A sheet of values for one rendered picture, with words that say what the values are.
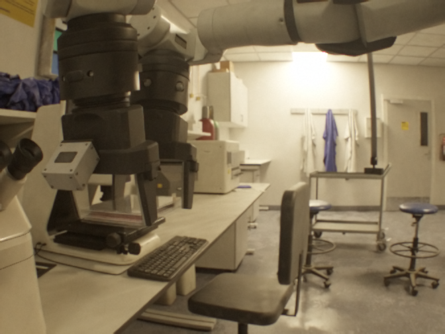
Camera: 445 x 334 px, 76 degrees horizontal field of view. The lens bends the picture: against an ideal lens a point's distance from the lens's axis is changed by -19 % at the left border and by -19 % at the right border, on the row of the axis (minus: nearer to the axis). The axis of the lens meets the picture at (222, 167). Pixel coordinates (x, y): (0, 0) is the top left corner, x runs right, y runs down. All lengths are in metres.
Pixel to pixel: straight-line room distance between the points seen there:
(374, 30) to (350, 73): 5.93
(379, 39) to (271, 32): 0.14
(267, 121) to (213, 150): 3.56
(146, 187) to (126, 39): 0.15
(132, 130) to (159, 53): 0.19
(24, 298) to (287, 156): 5.77
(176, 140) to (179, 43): 0.15
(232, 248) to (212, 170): 0.70
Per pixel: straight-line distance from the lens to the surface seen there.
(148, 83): 0.47
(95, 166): 0.34
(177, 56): 0.50
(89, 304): 0.84
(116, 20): 0.35
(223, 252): 2.99
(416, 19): 0.44
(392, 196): 6.36
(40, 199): 1.24
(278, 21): 0.43
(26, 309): 0.62
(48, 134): 1.20
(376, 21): 0.42
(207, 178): 2.72
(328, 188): 6.19
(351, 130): 6.12
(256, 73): 6.33
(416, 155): 6.45
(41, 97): 1.47
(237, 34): 0.46
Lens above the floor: 1.11
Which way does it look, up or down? 3 degrees down
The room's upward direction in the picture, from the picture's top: straight up
